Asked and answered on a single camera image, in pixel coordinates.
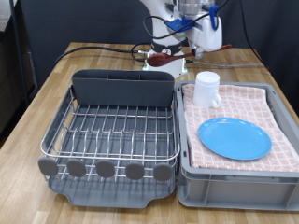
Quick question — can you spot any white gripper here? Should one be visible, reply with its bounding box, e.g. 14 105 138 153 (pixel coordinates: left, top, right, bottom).
188 15 224 60

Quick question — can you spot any white plastic mug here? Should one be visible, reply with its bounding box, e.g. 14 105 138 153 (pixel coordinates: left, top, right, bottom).
192 70 222 109

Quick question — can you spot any brown wooden spoon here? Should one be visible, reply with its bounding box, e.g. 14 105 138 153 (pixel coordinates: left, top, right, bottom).
147 44 233 67

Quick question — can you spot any blue plastic plate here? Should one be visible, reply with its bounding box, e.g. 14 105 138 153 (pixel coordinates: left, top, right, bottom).
197 117 273 161

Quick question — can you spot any dark grey dish rack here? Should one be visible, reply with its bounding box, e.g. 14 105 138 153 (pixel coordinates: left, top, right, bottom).
40 87 180 209

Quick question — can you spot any dark grey utensil caddy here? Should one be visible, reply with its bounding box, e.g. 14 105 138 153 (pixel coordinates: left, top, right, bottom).
71 68 176 108

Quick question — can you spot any pink checkered towel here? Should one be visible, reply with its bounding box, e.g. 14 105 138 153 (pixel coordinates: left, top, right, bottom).
181 83 299 173

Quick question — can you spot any grey plastic crate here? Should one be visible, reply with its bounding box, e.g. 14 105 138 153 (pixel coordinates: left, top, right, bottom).
175 80 299 212

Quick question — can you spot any black backdrop curtain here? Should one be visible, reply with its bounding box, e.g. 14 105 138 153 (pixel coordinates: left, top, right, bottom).
18 0 299 116

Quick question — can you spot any black metal pole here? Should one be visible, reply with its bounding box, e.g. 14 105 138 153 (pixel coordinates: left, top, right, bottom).
8 0 31 106

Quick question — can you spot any dark side cabinet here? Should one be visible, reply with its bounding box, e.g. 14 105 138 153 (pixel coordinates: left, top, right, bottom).
0 0 36 147

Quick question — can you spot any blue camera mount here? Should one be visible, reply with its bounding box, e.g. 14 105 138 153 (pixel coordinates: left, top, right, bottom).
165 17 204 33

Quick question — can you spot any blue cable clip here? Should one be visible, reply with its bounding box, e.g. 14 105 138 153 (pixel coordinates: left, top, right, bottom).
208 4 221 31

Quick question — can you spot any grey table cable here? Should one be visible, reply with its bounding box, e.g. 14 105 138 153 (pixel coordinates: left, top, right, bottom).
185 59 265 68

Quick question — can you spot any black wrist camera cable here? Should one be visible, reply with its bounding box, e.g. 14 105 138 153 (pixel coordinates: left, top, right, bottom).
142 0 230 40

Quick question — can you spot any black hanging cable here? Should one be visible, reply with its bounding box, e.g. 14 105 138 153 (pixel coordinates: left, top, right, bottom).
237 0 270 71

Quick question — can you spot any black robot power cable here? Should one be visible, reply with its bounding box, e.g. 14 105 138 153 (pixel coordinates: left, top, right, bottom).
55 42 153 64

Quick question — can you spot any metal wire dish rack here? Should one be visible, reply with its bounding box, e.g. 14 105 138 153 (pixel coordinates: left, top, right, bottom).
36 83 181 185

